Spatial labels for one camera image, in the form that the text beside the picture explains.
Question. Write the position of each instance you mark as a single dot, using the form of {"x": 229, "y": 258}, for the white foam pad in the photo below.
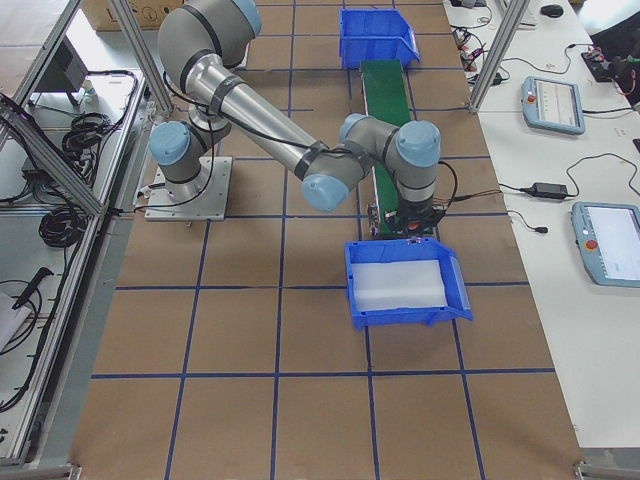
{"x": 403, "y": 284}

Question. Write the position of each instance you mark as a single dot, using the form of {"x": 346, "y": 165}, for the blue bin with white foam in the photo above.
{"x": 386, "y": 251}

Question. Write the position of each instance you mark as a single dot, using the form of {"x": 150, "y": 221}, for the black power adapter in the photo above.
{"x": 553, "y": 191}

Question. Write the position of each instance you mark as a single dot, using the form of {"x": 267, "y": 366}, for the green conveyor belt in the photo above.
{"x": 385, "y": 99}

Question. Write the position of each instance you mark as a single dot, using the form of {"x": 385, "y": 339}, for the far teach pendant tablet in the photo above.
{"x": 552, "y": 105}

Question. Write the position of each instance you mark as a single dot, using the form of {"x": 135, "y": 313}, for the teach pendant tablet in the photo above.
{"x": 607, "y": 237}
{"x": 552, "y": 105}

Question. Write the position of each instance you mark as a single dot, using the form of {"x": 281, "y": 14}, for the far blue plastic bin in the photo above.
{"x": 375, "y": 34}

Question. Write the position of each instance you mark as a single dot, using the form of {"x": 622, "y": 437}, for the near teach pendant tablet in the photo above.
{"x": 607, "y": 237}

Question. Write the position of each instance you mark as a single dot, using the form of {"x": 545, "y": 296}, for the aluminium frame post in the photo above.
{"x": 497, "y": 51}

